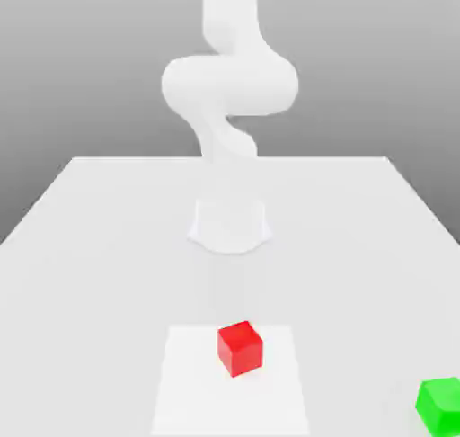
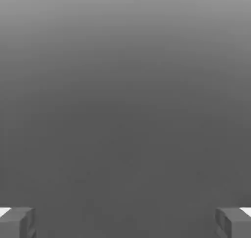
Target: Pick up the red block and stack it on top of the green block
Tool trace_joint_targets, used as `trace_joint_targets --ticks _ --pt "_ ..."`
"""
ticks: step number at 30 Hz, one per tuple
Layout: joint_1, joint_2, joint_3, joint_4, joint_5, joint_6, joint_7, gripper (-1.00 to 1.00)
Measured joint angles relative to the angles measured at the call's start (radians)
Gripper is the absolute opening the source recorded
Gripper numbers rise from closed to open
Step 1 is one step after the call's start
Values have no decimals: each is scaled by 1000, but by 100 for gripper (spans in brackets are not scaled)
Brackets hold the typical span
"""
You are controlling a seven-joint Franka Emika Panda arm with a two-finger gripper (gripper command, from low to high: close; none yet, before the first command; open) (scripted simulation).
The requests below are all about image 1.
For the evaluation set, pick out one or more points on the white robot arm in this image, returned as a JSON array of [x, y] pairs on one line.
[[230, 84]]

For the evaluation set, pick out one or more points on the small red cube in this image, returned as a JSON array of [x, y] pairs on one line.
[[240, 349]]

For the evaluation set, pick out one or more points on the small green cube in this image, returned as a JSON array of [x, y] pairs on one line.
[[441, 404]]

